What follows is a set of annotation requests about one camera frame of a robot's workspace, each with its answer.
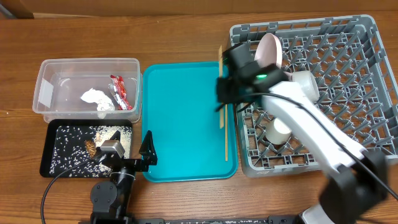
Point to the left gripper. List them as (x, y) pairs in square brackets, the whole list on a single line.
[(148, 155)]

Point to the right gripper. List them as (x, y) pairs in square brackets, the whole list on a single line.
[(227, 91)]

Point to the brown food scrap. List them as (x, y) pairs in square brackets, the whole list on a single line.
[(90, 148)]

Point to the white napkin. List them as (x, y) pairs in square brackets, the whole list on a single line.
[(104, 103)]

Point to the large white plate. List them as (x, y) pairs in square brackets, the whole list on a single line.
[(269, 51)]

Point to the red silver snack wrapper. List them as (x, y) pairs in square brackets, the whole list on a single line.
[(118, 91)]

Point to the white cup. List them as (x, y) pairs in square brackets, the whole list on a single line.
[(277, 132)]

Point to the grey bowl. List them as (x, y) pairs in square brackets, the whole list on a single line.
[(308, 84)]

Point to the small pink bowl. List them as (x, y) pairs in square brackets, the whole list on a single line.
[(289, 75)]

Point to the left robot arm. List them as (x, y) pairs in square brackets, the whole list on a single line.
[(110, 198)]

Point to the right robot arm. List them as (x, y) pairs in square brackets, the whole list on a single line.
[(357, 178)]

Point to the black food waste tray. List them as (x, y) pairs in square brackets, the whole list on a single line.
[(65, 143)]

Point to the clear plastic waste bin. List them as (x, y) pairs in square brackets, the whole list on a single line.
[(80, 88)]

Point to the grey dishwasher rack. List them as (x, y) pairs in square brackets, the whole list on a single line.
[(358, 90)]

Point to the teal serving tray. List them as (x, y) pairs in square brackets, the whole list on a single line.
[(178, 106)]

